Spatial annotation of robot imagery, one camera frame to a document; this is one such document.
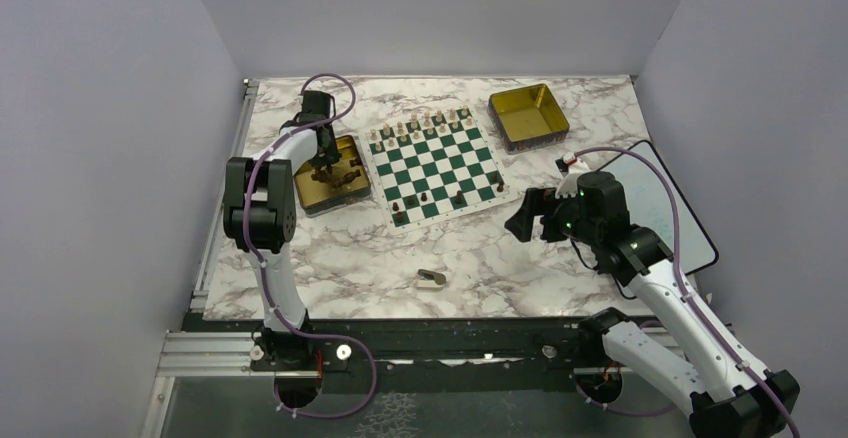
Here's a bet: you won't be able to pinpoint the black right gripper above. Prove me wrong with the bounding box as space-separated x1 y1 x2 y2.
505 184 601 246

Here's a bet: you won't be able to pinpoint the green white chess board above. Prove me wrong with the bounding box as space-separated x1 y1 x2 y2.
359 110 518 235

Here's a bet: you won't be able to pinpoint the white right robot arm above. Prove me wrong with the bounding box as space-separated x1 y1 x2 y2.
505 171 800 437

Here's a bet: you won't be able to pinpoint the light wooden chess pieces row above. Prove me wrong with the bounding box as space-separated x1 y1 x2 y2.
361 106 487 156

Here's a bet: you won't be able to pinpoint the white tablet with black frame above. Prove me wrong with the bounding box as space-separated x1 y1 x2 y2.
601 140 719 275

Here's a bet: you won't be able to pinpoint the gold tin with dark pieces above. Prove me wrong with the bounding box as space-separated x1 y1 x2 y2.
294 135 372 217

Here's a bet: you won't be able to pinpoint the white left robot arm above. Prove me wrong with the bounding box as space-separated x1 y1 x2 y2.
222 91 340 369

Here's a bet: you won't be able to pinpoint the empty gold tin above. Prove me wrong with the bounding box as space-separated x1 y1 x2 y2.
487 83 570 155

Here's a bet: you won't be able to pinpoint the dark chess pieces in tin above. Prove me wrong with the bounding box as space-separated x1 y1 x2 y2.
310 161 363 190

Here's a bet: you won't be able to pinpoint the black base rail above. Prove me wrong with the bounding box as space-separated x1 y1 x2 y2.
251 315 690 397

